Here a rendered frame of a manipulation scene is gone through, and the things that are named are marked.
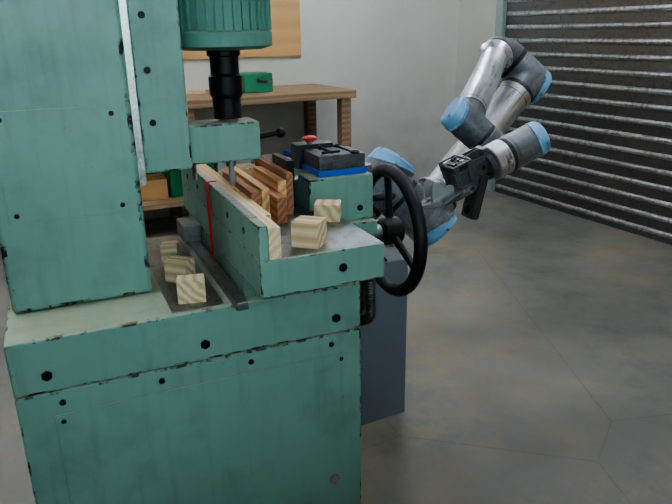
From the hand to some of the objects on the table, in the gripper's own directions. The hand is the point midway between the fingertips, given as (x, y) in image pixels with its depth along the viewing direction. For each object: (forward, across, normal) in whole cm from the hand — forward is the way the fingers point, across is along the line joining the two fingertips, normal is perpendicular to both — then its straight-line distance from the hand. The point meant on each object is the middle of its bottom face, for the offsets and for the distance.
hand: (424, 207), depth 155 cm
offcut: (+39, +38, -23) cm, 59 cm away
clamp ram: (+31, +12, -21) cm, 40 cm away
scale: (+45, +12, -31) cm, 56 cm away
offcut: (+31, +26, -20) cm, 45 cm away
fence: (+47, +12, -26) cm, 55 cm away
